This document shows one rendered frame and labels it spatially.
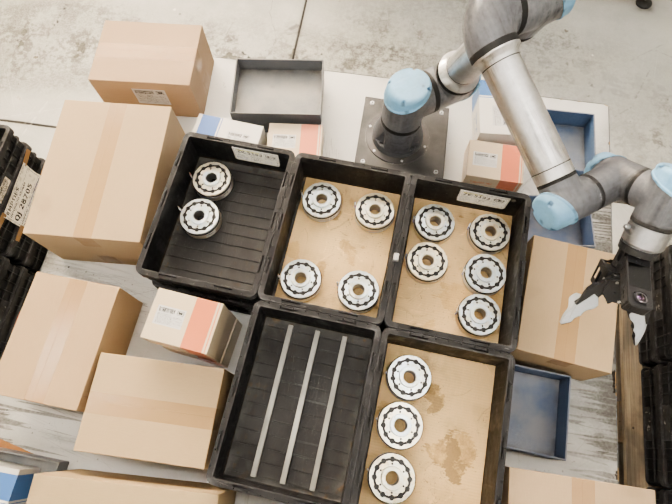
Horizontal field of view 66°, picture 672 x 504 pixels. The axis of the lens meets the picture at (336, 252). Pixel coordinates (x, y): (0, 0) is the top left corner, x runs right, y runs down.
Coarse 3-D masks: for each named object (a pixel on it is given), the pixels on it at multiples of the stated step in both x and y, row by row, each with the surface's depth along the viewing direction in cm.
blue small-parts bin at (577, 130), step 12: (552, 120) 159; (564, 120) 158; (576, 120) 157; (588, 120) 157; (564, 132) 159; (576, 132) 159; (588, 132) 156; (564, 144) 158; (576, 144) 158; (588, 144) 155; (576, 156) 156; (588, 156) 154; (576, 168) 155
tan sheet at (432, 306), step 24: (456, 216) 137; (504, 216) 136; (408, 240) 134; (456, 240) 134; (456, 264) 132; (504, 264) 132; (408, 288) 130; (432, 288) 130; (456, 288) 130; (408, 312) 128; (432, 312) 128
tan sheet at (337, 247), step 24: (360, 192) 139; (384, 192) 139; (336, 216) 137; (312, 240) 135; (336, 240) 135; (360, 240) 135; (384, 240) 135; (336, 264) 132; (360, 264) 132; (384, 264) 132; (336, 288) 130; (360, 288) 130
